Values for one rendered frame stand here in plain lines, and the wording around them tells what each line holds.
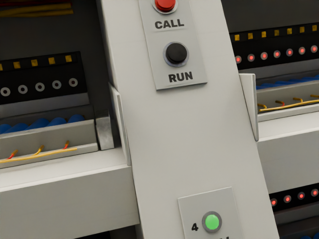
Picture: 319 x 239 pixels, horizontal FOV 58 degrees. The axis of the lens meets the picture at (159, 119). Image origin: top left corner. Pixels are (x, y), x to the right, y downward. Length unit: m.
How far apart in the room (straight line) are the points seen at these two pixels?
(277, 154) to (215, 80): 0.07
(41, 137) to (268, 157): 0.18
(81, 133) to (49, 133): 0.03
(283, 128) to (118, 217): 0.15
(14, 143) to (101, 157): 0.07
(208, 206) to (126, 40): 0.13
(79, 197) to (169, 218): 0.06
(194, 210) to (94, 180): 0.07
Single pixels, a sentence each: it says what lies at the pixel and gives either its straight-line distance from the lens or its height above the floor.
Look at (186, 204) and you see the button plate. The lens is 0.21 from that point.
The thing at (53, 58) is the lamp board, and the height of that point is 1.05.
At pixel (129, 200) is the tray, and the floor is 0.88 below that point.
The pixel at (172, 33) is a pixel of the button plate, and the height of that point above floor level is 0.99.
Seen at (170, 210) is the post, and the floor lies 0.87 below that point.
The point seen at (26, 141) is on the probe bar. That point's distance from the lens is 0.26.
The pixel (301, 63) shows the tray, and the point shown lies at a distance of 0.48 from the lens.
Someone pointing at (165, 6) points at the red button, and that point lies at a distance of 0.23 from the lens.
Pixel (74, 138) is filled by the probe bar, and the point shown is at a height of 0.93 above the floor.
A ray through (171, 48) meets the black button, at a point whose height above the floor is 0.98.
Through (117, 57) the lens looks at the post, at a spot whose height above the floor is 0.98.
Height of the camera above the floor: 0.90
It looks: 9 degrees up
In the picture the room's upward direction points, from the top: 11 degrees counter-clockwise
